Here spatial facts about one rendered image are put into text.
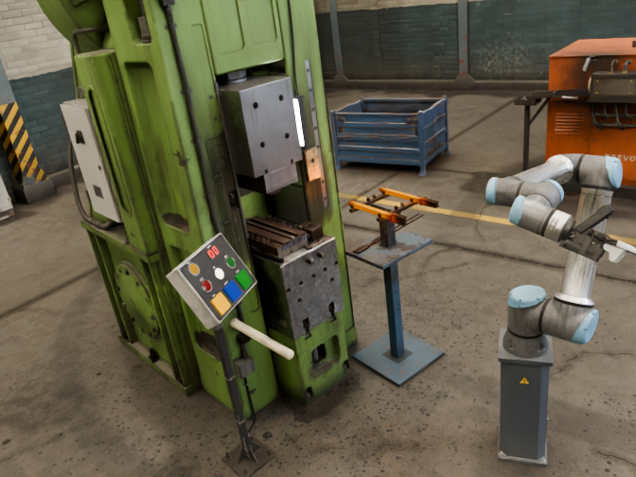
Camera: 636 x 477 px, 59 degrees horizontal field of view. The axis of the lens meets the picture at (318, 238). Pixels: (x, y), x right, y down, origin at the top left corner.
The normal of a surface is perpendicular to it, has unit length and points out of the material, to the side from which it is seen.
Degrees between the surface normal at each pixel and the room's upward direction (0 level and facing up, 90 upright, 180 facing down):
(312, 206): 90
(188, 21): 90
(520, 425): 90
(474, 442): 0
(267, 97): 90
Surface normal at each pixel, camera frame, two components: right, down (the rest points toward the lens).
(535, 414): -0.32, 0.44
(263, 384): 0.68, 0.23
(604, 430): -0.13, -0.90
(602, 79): -0.62, 0.41
